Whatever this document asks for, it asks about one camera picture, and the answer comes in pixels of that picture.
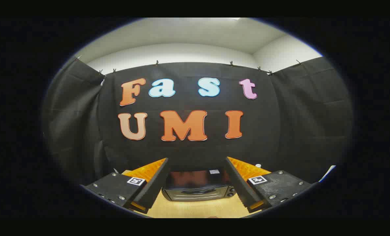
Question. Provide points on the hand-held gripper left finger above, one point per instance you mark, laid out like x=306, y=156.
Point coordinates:
x=153, y=185

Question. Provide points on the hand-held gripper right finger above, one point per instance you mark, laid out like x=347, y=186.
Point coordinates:
x=239, y=185

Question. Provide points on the black toaster oven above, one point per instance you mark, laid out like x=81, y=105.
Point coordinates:
x=198, y=186

